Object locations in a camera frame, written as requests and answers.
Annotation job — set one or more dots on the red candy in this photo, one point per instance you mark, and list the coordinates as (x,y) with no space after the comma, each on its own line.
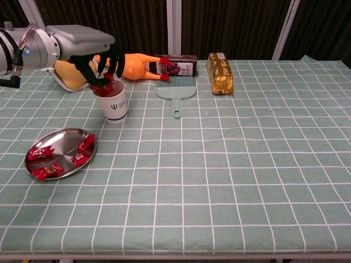
(79,159)
(98,91)
(48,171)
(87,143)
(111,87)
(41,152)

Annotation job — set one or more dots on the dark grape juice carton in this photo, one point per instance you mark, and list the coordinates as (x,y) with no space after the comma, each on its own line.
(183,65)

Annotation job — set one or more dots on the grey partition frame post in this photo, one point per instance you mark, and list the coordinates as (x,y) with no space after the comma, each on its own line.
(33,12)
(174,27)
(285,27)

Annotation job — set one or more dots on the green checked tablecloth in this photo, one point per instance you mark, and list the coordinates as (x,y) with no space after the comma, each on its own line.
(219,164)

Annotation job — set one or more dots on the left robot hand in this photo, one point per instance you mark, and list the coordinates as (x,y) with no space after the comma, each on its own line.
(79,41)

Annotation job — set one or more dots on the round steel plate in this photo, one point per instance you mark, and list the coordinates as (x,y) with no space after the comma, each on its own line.
(63,142)

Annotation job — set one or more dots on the light green comb brush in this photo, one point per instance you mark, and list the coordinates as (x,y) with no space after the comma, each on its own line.
(175,93)

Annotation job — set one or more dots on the gold foil snack pack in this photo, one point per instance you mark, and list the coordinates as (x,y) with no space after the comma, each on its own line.
(220,71)

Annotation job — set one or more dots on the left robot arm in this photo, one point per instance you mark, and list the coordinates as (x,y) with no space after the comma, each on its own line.
(27,52)

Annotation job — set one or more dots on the yellow striped plush toy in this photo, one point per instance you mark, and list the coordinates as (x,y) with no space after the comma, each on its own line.
(68,79)

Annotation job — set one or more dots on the white paper cup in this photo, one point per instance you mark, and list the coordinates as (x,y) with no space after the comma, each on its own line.
(115,107)

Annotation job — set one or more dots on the orange rubber chicken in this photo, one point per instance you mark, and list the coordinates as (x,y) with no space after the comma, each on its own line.
(134,68)

